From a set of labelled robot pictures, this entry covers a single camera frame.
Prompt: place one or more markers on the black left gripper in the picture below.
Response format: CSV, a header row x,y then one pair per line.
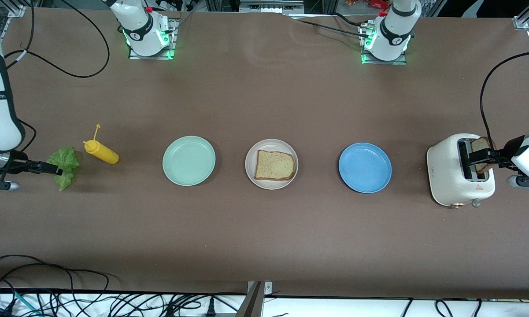
x,y
510,150

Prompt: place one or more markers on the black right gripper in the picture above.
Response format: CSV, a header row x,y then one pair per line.
x,y
18,164

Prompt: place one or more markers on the brown bread slice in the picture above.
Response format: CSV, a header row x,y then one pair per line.
x,y
273,165
482,143

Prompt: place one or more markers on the green lettuce leaf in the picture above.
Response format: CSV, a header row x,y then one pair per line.
x,y
68,158

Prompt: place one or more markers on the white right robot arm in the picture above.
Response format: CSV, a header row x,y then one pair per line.
x,y
0,110

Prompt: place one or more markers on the blue plate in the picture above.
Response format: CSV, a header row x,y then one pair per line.
x,y
364,167

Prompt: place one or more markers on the pale green plate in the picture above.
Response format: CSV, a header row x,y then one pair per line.
x,y
188,160

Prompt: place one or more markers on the beige plate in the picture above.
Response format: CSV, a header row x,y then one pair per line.
x,y
251,169

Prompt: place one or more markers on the white toaster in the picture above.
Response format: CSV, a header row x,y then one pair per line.
x,y
445,176

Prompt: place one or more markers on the yellow mustard squeeze bottle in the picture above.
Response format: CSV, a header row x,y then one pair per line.
x,y
101,152

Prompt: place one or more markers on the person's dark trouser leg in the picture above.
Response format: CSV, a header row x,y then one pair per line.
x,y
467,6

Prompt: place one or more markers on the red orange packet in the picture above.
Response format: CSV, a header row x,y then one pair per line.
x,y
374,3

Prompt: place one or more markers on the black power plug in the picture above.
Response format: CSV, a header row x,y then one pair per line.
x,y
211,308

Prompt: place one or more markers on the grey metal equipment box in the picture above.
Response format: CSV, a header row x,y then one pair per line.
x,y
268,6

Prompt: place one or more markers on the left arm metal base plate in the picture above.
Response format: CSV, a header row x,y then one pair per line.
x,y
383,62

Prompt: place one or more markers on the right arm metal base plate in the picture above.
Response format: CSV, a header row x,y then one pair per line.
x,y
172,39

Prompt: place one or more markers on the grey metal table bracket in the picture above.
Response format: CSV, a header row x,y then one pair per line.
x,y
253,304

